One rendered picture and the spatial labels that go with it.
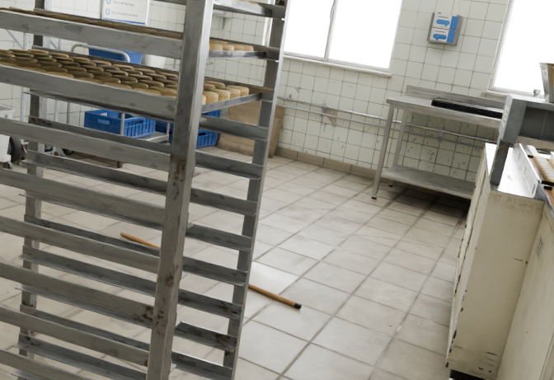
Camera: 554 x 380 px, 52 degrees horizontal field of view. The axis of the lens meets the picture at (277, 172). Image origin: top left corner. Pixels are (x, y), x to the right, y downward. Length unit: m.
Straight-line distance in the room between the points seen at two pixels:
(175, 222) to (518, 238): 1.60
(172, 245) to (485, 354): 1.74
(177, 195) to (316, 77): 4.99
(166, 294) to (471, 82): 4.73
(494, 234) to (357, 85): 3.63
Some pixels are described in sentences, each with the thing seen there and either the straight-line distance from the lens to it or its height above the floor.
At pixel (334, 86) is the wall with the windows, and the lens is 5.77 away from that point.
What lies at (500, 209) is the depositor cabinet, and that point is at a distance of 2.25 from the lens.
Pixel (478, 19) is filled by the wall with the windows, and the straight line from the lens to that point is 5.49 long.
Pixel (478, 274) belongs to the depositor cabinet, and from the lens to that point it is 2.32.
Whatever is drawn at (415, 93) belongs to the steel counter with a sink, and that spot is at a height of 0.92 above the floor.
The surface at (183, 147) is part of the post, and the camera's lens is 0.87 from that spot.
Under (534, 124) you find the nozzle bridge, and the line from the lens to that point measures 2.29.
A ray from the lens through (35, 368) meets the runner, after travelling 1.22.
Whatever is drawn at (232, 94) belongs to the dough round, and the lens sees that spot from 1.17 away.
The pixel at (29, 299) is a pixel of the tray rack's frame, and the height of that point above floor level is 0.46.
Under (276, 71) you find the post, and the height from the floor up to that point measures 1.20.
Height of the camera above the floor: 1.28
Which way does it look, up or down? 14 degrees down
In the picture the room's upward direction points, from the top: 9 degrees clockwise
